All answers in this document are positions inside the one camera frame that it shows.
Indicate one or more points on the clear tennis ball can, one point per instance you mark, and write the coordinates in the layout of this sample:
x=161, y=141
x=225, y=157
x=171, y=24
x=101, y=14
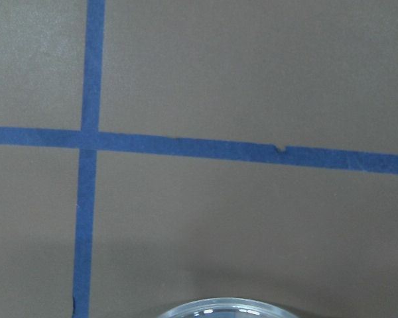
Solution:
x=227, y=307

